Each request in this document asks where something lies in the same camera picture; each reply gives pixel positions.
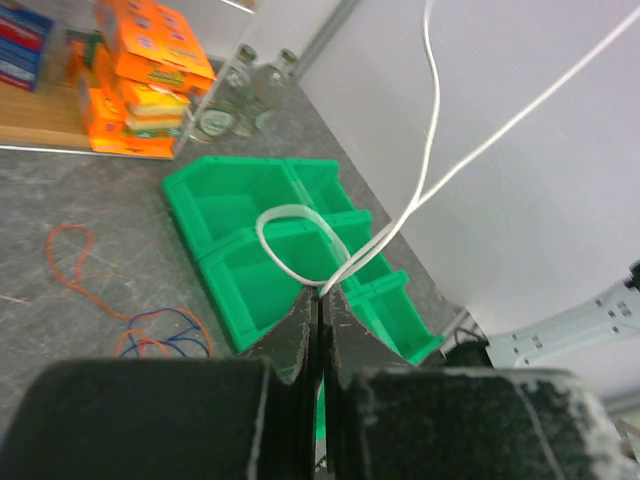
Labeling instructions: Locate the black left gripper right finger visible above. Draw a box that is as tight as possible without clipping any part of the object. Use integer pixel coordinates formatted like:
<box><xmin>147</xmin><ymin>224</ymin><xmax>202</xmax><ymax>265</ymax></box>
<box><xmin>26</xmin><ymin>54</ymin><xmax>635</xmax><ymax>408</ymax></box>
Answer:
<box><xmin>321</xmin><ymin>289</ymin><xmax>639</xmax><ymax>479</ymax></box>

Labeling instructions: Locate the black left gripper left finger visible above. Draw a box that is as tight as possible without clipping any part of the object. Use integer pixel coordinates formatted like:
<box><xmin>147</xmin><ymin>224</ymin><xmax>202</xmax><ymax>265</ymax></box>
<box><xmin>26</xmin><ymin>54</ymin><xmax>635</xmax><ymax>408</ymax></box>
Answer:
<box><xmin>1</xmin><ymin>289</ymin><xmax>318</xmax><ymax>479</ymax></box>

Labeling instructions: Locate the orange sponge package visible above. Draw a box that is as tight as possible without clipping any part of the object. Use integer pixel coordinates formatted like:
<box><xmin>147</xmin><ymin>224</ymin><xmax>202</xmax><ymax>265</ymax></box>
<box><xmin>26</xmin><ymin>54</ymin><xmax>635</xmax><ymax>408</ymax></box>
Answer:
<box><xmin>68</xmin><ymin>1</ymin><xmax>215</xmax><ymax>159</ymax></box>

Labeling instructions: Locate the right glass bottle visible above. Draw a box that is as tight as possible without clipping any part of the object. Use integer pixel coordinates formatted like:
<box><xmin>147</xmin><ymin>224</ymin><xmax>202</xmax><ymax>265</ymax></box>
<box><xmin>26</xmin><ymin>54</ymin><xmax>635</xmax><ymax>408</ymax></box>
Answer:
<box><xmin>232</xmin><ymin>48</ymin><xmax>297</xmax><ymax>137</ymax></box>

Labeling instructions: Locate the glass bottle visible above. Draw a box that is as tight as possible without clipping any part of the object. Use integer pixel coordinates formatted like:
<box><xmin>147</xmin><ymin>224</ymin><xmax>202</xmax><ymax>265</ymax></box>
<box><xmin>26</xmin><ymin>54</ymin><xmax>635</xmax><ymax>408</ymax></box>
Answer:
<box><xmin>232</xmin><ymin>48</ymin><xmax>297</xmax><ymax>137</ymax></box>
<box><xmin>191</xmin><ymin>44</ymin><xmax>257</xmax><ymax>143</ymax></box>

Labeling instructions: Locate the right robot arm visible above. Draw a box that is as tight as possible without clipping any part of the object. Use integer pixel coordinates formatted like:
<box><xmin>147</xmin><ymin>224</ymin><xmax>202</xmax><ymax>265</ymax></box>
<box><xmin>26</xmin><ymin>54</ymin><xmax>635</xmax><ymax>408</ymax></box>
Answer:
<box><xmin>444</xmin><ymin>264</ymin><xmax>639</xmax><ymax>369</ymax></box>

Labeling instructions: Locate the white wire wooden shelf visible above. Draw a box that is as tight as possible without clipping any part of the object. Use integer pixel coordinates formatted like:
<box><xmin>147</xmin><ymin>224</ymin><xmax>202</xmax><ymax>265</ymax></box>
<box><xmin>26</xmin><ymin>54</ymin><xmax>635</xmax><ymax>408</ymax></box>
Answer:
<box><xmin>1</xmin><ymin>0</ymin><xmax>259</xmax><ymax>152</ymax></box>

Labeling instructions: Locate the white cable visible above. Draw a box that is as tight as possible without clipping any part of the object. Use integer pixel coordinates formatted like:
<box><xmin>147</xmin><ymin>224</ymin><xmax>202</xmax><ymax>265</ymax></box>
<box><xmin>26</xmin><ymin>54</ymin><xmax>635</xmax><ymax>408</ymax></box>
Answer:
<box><xmin>254</xmin><ymin>0</ymin><xmax>640</xmax><ymax>296</ymax></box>

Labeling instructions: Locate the left glass bottle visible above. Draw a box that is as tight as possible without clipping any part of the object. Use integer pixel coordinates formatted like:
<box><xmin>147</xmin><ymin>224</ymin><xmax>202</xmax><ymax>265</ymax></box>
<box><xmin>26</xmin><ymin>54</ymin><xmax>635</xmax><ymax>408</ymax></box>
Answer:
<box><xmin>191</xmin><ymin>44</ymin><xmax>257</xmax><ymax>143</ymax></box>

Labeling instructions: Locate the green compartment bin tray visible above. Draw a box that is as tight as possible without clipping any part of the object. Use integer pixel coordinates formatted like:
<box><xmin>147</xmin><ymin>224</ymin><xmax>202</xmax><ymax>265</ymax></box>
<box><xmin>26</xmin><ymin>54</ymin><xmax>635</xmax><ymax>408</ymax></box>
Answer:
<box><xmin>162</xmin><ymin>156</ymin><xmax>443</xmax><ymax>364</ymax></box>

